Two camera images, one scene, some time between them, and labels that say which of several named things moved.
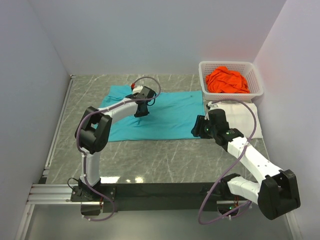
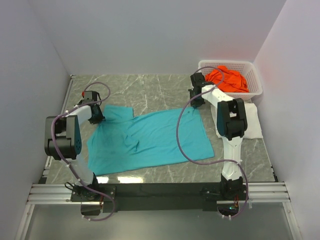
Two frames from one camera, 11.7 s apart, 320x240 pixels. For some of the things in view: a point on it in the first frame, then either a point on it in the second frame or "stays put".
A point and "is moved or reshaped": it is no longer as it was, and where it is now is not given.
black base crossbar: (159, 196) stays put
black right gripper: (200, 121) -> (195, 104)
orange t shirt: (222, 80) stays put
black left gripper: (139, 115) -> (99, 119)
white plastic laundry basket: (248, 69) stays put
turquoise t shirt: (170, 118) is moved or reshaped
